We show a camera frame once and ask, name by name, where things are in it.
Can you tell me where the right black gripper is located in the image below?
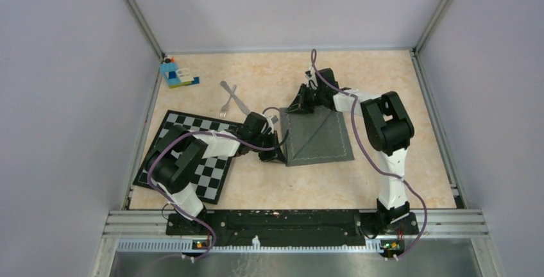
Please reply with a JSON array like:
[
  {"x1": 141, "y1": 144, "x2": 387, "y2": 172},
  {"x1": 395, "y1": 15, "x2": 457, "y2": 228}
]
[{"x1": 285, "y1": 84, "x2": 325, "y2": 115}]

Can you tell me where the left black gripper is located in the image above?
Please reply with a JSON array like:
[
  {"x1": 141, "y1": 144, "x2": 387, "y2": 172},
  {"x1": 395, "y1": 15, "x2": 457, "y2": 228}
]
[{"x1": 250, "y1": 130, "x2": 287, "y2": 164}]

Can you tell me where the grey cloth napkin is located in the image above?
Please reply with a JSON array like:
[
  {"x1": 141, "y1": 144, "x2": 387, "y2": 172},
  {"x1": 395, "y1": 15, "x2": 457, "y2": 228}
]
[{"x1": 280, "y1": 107, "x2": 354, "y2": 167}]

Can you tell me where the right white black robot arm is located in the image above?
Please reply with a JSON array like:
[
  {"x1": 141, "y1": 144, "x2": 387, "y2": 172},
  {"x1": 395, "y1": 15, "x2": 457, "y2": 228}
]
[{"x1": 287, "y1": 68, "x2": 414, "y2": 233}]

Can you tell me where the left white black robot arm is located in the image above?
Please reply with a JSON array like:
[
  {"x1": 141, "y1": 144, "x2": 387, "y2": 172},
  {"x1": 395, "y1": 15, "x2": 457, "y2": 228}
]
[{"x1": 142, "y1": 112, "x2": 287, "y2": 234}]

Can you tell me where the silver table knife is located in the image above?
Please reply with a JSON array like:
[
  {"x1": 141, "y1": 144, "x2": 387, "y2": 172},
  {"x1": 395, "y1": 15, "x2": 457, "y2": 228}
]
[{"x1": 220, "y1": 80, "x2": 251, "y2": 115}]

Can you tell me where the silver fork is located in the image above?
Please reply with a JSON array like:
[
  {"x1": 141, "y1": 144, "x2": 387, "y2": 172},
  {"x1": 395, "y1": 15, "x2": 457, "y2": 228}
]
[{"x1": 219, "y1": 85, "x2": 237, "y2": 119}]

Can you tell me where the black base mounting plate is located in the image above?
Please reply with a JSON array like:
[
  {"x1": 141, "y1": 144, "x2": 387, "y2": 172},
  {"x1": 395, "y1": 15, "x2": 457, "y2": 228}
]
[{"x1": 166, "y1": 209, "x2": 419, "y2": 248}]

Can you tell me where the colourful toy brick block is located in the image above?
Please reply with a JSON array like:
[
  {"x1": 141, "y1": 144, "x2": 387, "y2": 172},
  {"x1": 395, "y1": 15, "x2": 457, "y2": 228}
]
[{"x1": 159, "y1": 55, "x2": 200, "y2": 88}]

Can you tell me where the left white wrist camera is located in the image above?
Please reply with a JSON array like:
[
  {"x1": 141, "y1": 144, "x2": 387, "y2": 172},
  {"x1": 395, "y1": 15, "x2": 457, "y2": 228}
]
[{"x1": 266, "y1": 115, "x2": 279, "y2": 126}]

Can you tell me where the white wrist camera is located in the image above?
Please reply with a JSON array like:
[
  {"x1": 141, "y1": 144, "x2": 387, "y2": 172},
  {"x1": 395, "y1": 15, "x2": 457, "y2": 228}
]
[
  {"x1": 305, "y1": 67, "x2": 318, "y2": 90},
  {"x1": 266, "y1": 115, "x2": 279, "y2": 126}
]

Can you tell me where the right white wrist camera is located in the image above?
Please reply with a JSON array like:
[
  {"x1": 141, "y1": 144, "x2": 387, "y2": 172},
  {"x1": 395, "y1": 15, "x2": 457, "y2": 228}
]
[{"x1": 305, "y1": 67, "x2": 318, "y2": 90}]

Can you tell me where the grey slotted cable duct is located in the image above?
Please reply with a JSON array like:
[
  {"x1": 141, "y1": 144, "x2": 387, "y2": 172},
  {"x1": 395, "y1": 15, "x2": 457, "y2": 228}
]
[{"x1": 116, "y1": 237, "x2": 383, "y2": 254}]

